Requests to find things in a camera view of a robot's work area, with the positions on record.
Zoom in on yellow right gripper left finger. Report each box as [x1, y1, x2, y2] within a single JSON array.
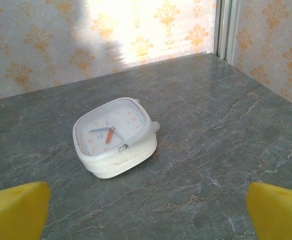
[[0, 181, 51, 240]]

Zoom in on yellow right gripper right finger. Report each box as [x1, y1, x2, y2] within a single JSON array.
[[246, 181, 292, 240]]

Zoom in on aluminium frame post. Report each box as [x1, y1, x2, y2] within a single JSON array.
[[212, 0, 241, 66]]

